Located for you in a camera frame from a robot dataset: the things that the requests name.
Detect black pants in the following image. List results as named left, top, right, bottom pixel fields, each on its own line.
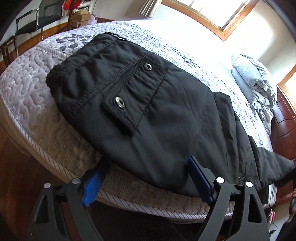
left=46, top=33, right=295, bottom=197

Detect dark wooden headboard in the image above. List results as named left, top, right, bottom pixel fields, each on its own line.
left=269, top=85, right=296, bottom=205

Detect quilted grey mattress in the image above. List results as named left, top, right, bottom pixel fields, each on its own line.
left=1, top=21, right=272, bottom=221

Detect folded grey blue duvet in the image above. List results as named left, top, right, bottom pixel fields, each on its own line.
left=231, top=54, right=278, bottom=135

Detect stacked cardboard boxes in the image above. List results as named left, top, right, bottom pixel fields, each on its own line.
left=67, top=10, right=92, bottom=29

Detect red bag on rack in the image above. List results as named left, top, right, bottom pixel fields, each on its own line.
left=63, top=0, right=81, bottom=11

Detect grey curtain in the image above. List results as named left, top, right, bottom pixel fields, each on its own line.
left=139, top=0, right=162, bottom=18

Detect wooden window frame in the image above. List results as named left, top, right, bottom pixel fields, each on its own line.
left=162, top=0, right=259, bottom=41

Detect black metal frame chair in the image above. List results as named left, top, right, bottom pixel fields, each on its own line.
left=14, top=0, right=65, bottom=41

